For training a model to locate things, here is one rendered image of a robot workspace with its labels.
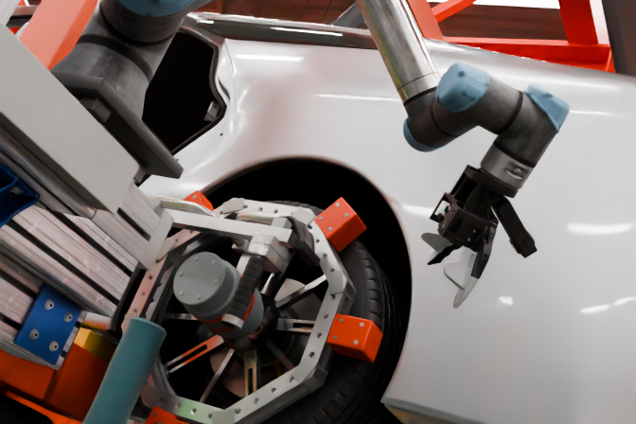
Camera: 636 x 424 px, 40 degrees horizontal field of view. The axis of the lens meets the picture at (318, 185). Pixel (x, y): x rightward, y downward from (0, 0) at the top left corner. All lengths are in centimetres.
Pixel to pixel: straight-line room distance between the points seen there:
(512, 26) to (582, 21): 756
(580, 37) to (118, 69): 371
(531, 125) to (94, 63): 64
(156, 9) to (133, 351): 99
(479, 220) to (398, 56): 29
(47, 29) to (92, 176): 125
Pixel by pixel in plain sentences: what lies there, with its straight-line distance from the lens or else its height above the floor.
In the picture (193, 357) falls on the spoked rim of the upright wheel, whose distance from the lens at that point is 215.
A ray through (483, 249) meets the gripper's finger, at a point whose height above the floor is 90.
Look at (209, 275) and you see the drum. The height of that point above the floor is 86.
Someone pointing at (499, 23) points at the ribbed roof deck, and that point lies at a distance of 1209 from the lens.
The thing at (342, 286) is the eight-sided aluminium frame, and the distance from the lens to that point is 191.
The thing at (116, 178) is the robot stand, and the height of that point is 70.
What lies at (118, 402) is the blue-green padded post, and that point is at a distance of 194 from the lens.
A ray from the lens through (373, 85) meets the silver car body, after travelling 231.
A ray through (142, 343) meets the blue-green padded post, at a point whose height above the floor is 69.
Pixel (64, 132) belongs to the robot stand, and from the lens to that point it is 95.
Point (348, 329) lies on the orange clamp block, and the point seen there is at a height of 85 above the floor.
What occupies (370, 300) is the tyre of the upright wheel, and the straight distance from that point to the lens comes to 197.
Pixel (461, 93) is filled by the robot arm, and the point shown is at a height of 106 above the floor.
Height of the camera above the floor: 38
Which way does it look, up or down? 23 degrees up
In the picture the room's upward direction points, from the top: 22 degrees clockwise
